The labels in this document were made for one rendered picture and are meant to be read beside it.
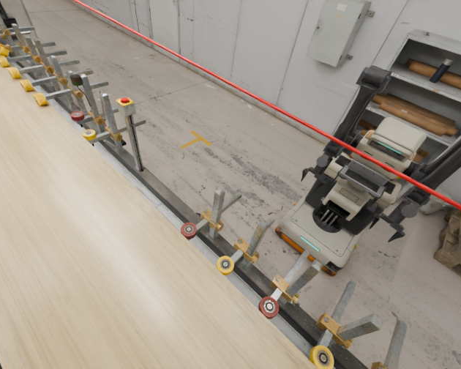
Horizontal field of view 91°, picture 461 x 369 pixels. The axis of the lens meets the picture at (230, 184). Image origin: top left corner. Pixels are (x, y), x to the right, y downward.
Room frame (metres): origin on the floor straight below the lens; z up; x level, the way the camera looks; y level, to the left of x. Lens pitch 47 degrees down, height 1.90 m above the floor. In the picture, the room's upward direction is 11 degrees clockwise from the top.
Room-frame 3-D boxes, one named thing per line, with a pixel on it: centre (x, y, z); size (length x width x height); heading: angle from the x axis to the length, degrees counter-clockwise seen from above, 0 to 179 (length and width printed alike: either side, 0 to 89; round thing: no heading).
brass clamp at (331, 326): (0.27, -0.56, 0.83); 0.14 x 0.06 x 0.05; 56
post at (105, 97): (1.23, 0.87, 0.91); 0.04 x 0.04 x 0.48; 56
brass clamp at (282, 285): (0.41, -0.36, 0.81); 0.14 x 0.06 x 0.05; 56
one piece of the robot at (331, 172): (1.39, -0.99, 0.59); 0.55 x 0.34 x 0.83; 56
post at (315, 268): (0.40, -0.38, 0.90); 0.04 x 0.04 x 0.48; 56
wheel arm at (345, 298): (0.32, -0.58, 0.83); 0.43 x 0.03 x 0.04; 146
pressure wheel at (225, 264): (0.43, -0.05, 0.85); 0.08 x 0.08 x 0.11
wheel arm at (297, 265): (0.46, -0.37, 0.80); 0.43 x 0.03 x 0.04; 146
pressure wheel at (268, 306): (0.29, -0.26, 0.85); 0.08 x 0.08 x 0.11
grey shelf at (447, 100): (2.39, -1.71, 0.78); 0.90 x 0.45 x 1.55; 56
